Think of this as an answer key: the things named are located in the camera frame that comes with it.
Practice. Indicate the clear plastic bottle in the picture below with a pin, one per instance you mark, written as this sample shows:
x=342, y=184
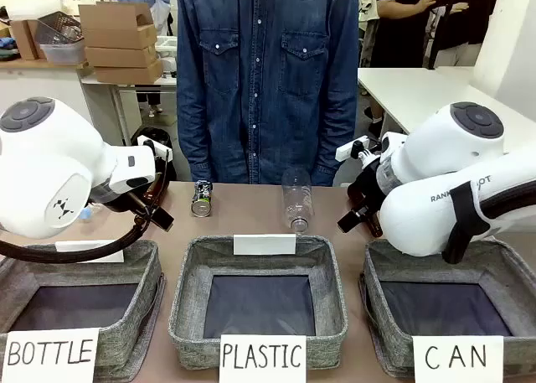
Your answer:
x=297, y=198

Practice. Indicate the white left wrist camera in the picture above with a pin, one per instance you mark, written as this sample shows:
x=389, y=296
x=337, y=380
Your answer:
x=153, y=146

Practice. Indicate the light blue plastic piece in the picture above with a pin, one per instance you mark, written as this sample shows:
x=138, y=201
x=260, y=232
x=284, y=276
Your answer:
x=86, y=213

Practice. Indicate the brown glass bottle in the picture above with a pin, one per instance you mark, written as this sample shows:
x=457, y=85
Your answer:
x=155, y=190
x=375, y=226

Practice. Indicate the grey fabric basket for cans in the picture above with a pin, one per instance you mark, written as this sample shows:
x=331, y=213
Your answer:
x=377, y=299

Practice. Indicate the white desk under boxes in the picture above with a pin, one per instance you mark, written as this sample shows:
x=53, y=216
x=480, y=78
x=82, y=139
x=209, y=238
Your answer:
x=125, y=89

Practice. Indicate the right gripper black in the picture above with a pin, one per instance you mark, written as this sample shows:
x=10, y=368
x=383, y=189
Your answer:
x=357, y=192

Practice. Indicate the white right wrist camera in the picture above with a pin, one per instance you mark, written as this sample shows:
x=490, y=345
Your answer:
x=352, y=148

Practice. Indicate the large white table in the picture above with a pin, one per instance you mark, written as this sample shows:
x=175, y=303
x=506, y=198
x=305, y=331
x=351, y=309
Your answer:
x=410, y=89

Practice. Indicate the flat cardboard box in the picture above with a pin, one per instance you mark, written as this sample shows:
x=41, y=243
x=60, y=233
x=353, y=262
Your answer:
x=121, y=56
x=121, y=37
x=127, y=73

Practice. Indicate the clear plastic storage bin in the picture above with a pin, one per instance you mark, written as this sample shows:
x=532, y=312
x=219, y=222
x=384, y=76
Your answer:
x=63, y=43

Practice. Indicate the person's left forearm denim sleeve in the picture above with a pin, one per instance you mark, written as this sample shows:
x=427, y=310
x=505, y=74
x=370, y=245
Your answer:
x=340, y=148

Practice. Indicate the person's right forearm denim sleeve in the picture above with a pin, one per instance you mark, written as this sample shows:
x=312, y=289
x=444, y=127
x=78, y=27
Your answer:
x=192, y=148

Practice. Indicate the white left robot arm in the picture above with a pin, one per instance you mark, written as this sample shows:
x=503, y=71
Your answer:
x=42, y=169

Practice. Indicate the paper label reading BOTTLE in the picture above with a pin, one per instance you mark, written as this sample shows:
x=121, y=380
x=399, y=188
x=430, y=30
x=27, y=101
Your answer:
x=50, y=353

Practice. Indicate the paper label reading PLASTIC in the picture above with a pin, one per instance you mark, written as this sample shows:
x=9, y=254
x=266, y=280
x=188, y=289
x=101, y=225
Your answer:
x=261, y=355

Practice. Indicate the folded card reading BOTTLE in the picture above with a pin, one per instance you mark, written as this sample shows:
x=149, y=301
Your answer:
x=67, y=245

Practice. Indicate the bystander in black shirt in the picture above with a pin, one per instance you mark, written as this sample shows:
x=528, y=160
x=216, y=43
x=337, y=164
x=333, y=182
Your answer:
x=393, y=31

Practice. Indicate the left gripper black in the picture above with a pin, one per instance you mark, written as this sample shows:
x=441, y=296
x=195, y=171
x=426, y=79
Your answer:
x=125, y=201

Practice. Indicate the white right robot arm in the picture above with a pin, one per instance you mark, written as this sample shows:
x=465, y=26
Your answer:
x=439, y=148

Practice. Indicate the bystander in black jacket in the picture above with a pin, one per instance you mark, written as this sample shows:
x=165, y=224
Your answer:
x=465, y=18

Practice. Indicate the person in denim shirt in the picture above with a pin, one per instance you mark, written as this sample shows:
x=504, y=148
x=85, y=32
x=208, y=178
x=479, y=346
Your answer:
x=268, y=85

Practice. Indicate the folded card reading PLASTIC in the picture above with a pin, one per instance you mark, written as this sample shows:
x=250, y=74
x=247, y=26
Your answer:
x=264, y=244

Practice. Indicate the crushed drink can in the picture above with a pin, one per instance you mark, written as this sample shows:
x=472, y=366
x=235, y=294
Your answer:
x=202, y=200

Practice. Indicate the grey fabric basket for plastic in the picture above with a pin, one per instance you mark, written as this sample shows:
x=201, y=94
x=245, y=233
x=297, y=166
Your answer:
x=192, y=299

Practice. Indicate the paper label reading CAN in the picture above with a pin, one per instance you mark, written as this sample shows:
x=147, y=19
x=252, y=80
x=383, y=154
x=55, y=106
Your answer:
x=456, y=358

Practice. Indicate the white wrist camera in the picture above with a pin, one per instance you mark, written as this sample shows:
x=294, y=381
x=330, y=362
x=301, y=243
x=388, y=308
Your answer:
x=153, y=146
x=352, y=148

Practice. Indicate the grey fabric basket for bottles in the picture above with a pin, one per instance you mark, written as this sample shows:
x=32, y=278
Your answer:
x=138, y=274

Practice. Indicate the small upright cardboard box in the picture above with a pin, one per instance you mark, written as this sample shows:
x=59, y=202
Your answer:
x=25, y=39

